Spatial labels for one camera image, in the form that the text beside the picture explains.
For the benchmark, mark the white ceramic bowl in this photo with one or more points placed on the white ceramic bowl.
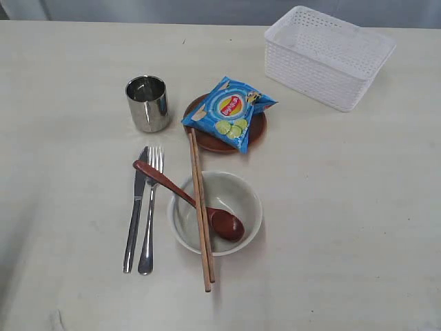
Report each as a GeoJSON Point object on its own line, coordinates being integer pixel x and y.
{"type": "Point", "coordinates": [225, 191]}

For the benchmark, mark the brown wooden chopstick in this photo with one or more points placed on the brown wooden chopstick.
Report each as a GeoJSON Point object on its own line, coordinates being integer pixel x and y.
{"type": "Point", "coordinates": [199, 215]}
{"type": "Point", "coordinates": [205, 241]}

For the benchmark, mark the brown round plate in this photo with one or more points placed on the brown round plate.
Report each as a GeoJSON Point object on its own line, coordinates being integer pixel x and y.
{"type": "Point", "coordinates": [210, 143]}

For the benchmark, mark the blue chips bag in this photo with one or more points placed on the blue chips bag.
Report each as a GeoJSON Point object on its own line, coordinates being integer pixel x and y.
{"type": "Point", "coordinates": [226, 112]}

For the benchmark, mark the brown wooden spoon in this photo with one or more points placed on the brown wooden spoon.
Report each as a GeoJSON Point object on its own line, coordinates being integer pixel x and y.
{"type": "Point", "coordinates": [226, 225]}

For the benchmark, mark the silver metal fork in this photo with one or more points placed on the silver metal fork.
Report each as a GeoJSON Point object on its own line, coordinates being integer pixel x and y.
{"type": "Point", "coordinates": [155, 159]}

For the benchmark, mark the silver metal knife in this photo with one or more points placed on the silver metal knife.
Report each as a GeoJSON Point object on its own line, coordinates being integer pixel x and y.
{"type": "Point", "coordinates": [139, 186]}

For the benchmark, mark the shiny metal cup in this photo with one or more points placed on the shiny metal cup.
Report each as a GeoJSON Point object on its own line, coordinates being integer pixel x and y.
{"type": "Point", "coordinates": [147, 100]}

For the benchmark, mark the white perforated plastic basket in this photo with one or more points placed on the white perforated plastic basket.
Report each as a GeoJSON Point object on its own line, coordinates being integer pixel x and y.
{"type": "Point", "coordinates": [324, 58]}

